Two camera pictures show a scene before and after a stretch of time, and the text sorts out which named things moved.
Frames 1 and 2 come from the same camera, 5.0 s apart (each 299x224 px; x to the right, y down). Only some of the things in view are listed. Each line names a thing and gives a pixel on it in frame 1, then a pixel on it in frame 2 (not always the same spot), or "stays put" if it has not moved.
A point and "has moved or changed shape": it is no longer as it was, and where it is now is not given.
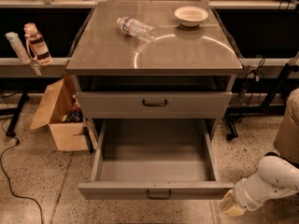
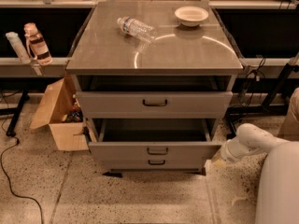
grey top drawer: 153,105 stays put
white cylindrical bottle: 22,55 stays put
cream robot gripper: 244,196 → 231,153
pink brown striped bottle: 36,46 stays put
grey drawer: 155,159 has moved or changed shape
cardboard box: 60,108 stays put
